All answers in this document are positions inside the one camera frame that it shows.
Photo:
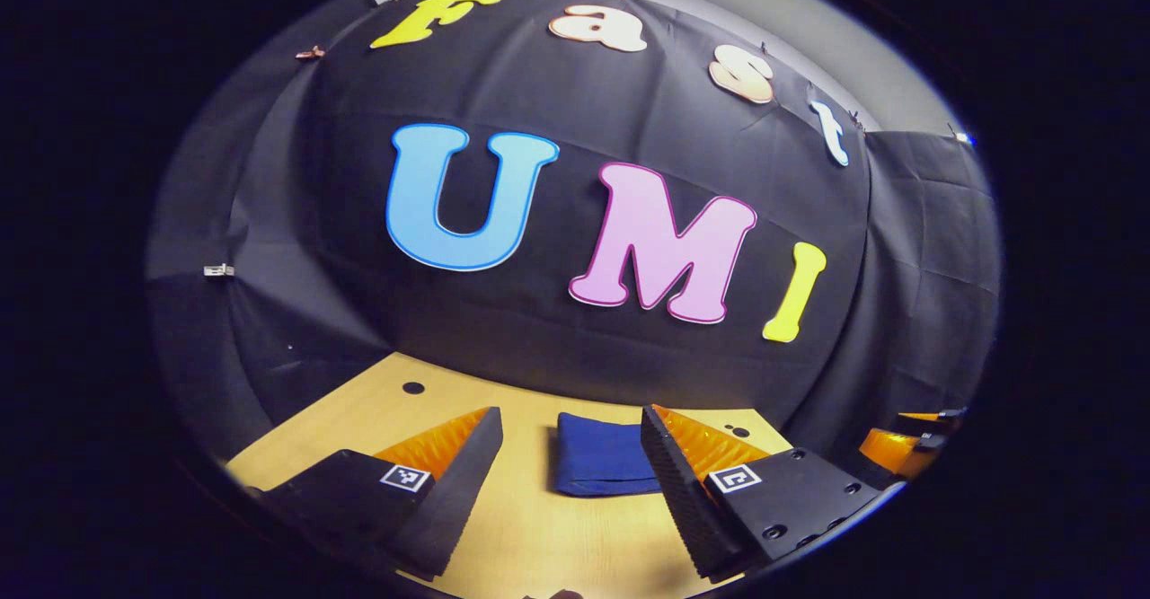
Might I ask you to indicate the black backdrop cloth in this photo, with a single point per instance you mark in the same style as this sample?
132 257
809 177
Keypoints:
557 87

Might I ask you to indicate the silver metal clip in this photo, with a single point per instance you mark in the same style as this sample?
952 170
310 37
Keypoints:
218 269

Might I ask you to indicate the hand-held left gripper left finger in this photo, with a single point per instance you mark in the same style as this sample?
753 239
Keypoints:
463 482

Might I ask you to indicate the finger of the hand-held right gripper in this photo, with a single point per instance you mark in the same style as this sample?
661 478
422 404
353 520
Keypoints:
934 421
894 451

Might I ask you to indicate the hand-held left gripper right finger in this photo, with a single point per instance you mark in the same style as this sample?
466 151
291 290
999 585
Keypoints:
678 491

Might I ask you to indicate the blue jeans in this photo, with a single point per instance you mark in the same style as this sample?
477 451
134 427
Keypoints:
602 455

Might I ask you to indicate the copper red clip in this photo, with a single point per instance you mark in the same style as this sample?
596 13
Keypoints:
310 53

